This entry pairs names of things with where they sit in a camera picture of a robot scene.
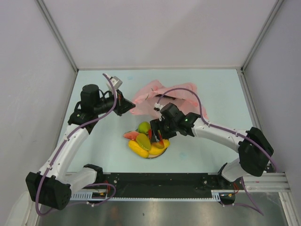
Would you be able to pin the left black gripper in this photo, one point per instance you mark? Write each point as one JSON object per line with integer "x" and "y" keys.
{"x": 122, "y": 105}

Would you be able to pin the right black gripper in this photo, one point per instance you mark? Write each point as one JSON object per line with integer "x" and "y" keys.
{"x": 156, "y": 125}

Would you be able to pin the red fake mango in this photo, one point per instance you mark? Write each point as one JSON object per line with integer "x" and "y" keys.
{"x": 156, "y": 139}

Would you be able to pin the green fake pear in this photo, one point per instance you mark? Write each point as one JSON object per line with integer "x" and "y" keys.
{"x": 144, "y": 127}

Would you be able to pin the pink plastic bag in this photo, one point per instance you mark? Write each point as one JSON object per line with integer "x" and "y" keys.
{"x": 154, "y": 92}

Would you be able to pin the red watermelon slice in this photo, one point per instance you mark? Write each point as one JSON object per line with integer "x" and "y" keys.
{"x": 132, "y": 135}

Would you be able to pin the yellow fake starfruit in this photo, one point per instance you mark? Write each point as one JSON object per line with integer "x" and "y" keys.
{"x": 143, "y": 141}

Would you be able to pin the orange yellow fake mango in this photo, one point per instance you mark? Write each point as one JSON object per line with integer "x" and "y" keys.
{"x": 157, "y": 151}

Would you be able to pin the round printed plate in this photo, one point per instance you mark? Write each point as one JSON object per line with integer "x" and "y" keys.
{"x": 146, "y": 142}

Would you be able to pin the yellow fake banana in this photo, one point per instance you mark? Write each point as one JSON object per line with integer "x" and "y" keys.
{"x": 133, "y": 145}

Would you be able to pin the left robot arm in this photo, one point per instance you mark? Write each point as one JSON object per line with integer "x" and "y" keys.
{"x": 50, "y": 186}

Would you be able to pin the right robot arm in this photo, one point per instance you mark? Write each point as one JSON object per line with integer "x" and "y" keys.
{"x": 254, "y": 150}

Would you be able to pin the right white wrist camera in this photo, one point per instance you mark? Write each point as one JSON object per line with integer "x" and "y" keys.
{"x": 158, "y": 107}

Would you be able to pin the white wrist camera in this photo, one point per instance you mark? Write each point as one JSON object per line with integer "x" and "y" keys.
{"x": 158, "y": 107}
{"x": 114, "y": 83}

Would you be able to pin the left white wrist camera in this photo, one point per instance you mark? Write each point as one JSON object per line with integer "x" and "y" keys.
{"x": 114, "y": 83}

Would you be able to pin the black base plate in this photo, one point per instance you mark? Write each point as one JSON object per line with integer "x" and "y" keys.
{"x": 200, "y": 180}

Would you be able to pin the white slotted cable duct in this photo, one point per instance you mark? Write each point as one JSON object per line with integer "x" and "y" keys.
{"x": 94, "y": 196}

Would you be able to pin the aluminium frame rail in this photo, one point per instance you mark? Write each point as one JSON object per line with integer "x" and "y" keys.
{"x": 268, "y": 181}

